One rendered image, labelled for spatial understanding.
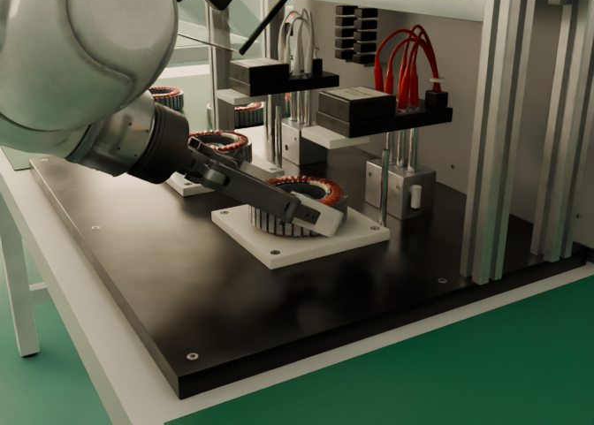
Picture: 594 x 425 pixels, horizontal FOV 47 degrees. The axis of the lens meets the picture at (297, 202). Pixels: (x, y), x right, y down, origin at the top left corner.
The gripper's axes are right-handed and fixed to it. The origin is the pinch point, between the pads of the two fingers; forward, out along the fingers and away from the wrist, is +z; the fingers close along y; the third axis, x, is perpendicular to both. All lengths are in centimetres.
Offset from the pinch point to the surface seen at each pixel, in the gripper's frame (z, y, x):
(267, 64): 0.7, -22.2, 13.9
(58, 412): 23, -85, -79
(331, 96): -1.7, -0.5, 12.3
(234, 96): -1.7, -22.0, 7.9
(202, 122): 13, -59, 1
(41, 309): 27, -140, -77
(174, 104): 10, -70, 2
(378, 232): 6.4, 7.4, 1.1
